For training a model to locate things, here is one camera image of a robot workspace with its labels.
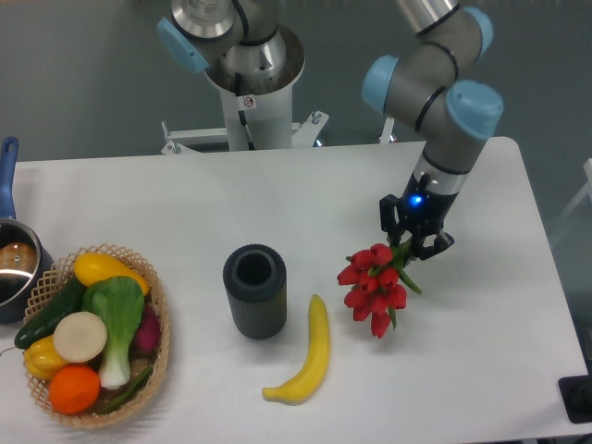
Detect blue saucepan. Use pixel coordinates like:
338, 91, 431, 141
1, 137, 53, 324

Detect woven wicker basket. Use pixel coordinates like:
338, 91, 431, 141
15, 244, 169, 428

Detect dark grey ribbed vase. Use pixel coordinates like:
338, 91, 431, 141
223, 244, 287, 340

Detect green bok choy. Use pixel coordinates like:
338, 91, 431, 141
82, 276, 144, 389

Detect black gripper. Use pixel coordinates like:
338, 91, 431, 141
379, 173, 458, 261

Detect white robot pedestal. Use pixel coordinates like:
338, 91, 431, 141
156, 18, 329, 153

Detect black device at edge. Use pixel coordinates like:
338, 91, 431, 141
558, 375, 591, 424

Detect yellow banana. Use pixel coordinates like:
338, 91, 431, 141
262, 294, 331, 405

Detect orange fruit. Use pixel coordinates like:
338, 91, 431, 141
49, 364, 101, 414

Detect yellow bell pepper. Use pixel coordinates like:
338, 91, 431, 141
23, 335, 68, 380

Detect green cucumber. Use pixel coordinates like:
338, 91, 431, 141
14, 277, 86, 350

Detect white round radish slice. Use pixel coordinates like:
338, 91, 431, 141
53, 312, 107, 364

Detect yellow squash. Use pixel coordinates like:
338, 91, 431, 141
73, 253, 150, 296

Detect black cable on pedestal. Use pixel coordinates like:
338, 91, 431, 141
233, 72, 256, 151

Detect red tulip bouquet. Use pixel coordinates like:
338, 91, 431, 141
337, 240, 422, 339

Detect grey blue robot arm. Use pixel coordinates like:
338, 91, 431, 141
156, 1, 503, 260

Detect green bean pod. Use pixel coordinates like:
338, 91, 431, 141
98, 367, 153, 415

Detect purple sweet potato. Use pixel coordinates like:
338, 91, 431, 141
133, 304, 161, 353

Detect white frame at right edge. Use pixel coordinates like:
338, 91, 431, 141
549, 158, 591, 245

